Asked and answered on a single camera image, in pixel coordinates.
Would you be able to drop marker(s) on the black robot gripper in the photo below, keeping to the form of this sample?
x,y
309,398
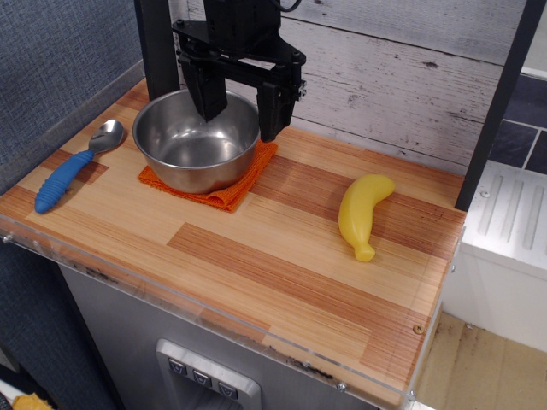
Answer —
x,y
242,30

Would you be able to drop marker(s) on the yellow plastic banana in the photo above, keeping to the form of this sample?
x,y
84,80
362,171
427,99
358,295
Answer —
x,y
355,214

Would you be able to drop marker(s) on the stainless steel pot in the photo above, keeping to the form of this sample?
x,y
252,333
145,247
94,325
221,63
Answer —
x,y
192,155

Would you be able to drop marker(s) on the orange folded cloth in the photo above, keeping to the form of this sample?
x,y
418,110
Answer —
x,y
228,199

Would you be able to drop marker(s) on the grey toy fridge cabinet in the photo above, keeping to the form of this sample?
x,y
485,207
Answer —
x,y
125,325

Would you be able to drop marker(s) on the silver dispenser button panel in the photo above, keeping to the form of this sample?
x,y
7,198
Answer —
x,y
196,382

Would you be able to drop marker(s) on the white ribbed side counter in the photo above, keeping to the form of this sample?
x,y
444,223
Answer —
x,y
498,275

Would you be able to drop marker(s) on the yellow object bottom left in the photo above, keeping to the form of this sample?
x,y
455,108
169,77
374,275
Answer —
x,y
30,402

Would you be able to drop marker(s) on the black left frame post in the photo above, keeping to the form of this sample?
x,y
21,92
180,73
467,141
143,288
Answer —
x,y
157,46

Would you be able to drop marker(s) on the black frame post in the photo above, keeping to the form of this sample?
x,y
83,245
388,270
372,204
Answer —
x,y
157,46
520,46

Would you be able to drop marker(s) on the blue handled metal spoon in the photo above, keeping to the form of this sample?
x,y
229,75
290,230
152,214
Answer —
x,y
107,137

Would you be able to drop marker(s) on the black right frame post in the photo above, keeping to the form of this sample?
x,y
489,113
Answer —
x,y
520,46

